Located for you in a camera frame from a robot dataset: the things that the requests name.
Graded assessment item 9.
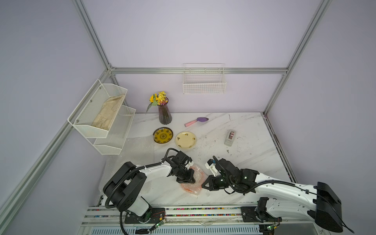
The dark glass vase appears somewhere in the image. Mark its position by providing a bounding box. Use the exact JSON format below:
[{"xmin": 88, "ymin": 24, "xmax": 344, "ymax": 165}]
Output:
[{"xmin": 158, "ymin": 104, "xmax": 172, "ymax": 125}]

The aluminium mounting rail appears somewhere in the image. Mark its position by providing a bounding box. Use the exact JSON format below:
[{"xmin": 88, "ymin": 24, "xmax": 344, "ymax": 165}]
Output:
[{"xmin": 80, "ymin": 203, "xmax": 324, "ymax": 228}]

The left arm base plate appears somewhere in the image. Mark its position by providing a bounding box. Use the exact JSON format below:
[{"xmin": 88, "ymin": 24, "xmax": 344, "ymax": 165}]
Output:
[{"xmin": 122, "ymin": 208, "xmax": 165, "ymax": 224}]

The white mesh shelf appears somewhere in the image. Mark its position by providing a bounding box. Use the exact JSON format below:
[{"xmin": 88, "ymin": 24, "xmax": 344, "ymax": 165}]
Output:
[
  {"xmin": 68, "ymin": 80, "xmax": 127, "ymax": 139},
  {"xmin": 94, "ymin": 105, "xmax": 136, "ymax": 155}
]

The cream yellow plate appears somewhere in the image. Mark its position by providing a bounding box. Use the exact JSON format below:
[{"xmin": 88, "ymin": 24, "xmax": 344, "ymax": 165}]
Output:
[{"xmin": 175, "ymin": 131, "xmax": 197, "ymax": 149}]

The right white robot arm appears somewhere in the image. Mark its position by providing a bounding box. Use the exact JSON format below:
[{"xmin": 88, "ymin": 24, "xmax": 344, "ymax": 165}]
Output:
[{"xmin": 202, "ymin": 157, "xmax": 348, "ymax": 233}]

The beige folded cloth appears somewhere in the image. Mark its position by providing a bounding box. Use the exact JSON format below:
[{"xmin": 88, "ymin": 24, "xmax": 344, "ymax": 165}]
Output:
[{"xmin": 92, "ymin": 95, "xmax": 125, "ymax": 131}]

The white mesh upper shelf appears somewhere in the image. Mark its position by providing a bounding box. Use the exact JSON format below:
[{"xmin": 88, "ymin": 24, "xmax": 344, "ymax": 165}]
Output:
[{"xmin": 68, "ymin": 80, "xmax": 127, "ymax": 139}]

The left black corrugated cable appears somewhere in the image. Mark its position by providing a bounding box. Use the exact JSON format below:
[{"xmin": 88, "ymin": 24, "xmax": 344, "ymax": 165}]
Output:
[{"xmin": 104, "ymin": 147, "xmax": 180, "ymax": 235}]

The orange plate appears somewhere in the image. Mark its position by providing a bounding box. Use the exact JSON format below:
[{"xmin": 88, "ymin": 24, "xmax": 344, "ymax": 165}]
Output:
[{"xmin": 180, "ymin": 165, "xmax": 208, "ymax": 194}]

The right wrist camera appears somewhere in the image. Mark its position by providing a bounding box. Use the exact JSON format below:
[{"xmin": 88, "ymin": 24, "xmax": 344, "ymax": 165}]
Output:
[{"xmin": 205, "ymin": 159, "xmax": 220, "ymax": 177}]

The yellow flower bouquet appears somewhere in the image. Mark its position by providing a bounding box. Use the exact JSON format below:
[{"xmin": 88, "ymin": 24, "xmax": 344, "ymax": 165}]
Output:
[{"xmin": 146, "ymin": 91, "xmax": 168, "ymax": 112}]

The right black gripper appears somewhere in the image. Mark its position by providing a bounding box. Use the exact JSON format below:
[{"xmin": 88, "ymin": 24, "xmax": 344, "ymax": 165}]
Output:
[{"xmin": 199, "ymin": 175, "xmax": 236, "ymax": 193}]

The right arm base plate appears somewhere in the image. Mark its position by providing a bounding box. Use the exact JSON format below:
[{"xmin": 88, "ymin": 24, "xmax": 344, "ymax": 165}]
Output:
[{"xmin": 240, "ymin": 207, "xmax": 282, "ymax": 223}]

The white wire wall basket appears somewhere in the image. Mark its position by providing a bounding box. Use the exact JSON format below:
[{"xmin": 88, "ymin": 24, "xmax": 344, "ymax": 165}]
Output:
[{"xmin": 183, "ymin": 63, "xmax": 227, "ymax": 95}]

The grey tape dispenser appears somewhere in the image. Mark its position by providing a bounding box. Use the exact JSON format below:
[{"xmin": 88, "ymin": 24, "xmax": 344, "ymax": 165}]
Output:
[{"xmin": 224, "ymin": 130, "xmax": 236, "ymax": 146}]

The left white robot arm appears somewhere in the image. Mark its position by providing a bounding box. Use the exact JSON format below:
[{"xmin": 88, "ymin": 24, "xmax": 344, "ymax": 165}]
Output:
[{"xmin": 102, "ymin": 148, "xmax": 195, "ymax": 217}]

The dark yellow patterned plate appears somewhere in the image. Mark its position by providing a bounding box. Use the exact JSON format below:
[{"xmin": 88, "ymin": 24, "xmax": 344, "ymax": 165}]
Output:
[{"xmin": 153, "ymin": 127, "xmax": 173, "ymax": 144}]

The pink purple scoop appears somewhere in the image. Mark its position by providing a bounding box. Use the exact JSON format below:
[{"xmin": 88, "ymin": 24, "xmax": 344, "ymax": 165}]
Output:
[{"xmin": 185, "ymin": 117, "xmax": 209, "ymax": 127}]

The white mesh lower shelf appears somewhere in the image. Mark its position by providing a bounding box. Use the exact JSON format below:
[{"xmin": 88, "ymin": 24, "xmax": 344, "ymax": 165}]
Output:
[{"xmin": 94, "ymin": 105, "xmax": 136, "ymax": 155}]

